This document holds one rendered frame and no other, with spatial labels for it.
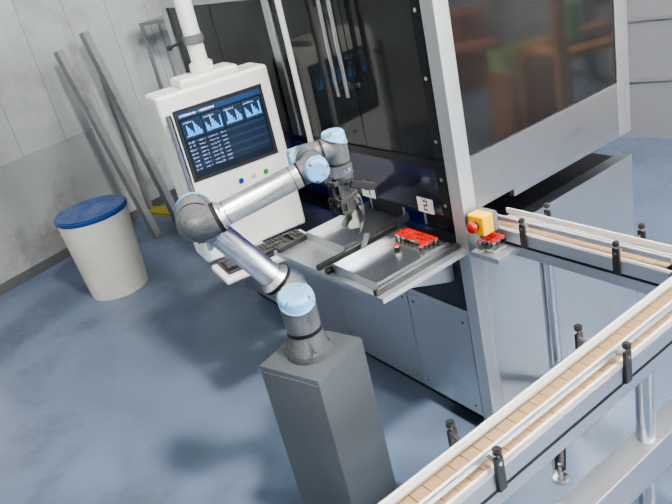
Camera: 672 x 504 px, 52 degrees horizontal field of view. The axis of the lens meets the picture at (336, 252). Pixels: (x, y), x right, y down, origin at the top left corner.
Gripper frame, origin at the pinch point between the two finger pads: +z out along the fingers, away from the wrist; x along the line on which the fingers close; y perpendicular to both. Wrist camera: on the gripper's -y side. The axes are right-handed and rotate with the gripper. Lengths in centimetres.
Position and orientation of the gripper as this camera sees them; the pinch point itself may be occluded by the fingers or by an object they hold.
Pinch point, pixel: (359, 229)
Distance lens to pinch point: 232.9
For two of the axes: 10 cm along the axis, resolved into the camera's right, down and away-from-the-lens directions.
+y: -7.8, 4.1, -4.7
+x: 5.9, 2.3, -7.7
